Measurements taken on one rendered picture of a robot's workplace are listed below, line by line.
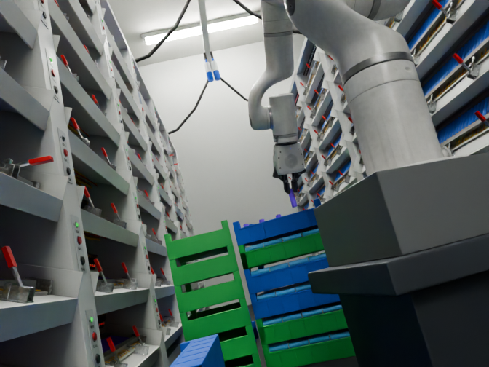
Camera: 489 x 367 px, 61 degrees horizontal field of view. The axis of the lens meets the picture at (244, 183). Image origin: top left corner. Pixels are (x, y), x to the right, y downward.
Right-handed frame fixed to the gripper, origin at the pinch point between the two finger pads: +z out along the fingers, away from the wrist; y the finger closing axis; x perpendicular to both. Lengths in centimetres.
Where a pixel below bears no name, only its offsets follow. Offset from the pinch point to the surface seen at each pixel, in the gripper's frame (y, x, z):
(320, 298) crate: -3.4, -23.1, 30.9
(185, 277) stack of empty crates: -41.7, -12.6, 18.3
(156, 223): -43, 91, 29
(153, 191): -41, 98, 13
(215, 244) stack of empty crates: -31.3, -11.2, 10.4
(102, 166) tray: -60, 1, -17
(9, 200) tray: -71, -59, -21
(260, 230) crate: -14.9, -6.5, 10.9
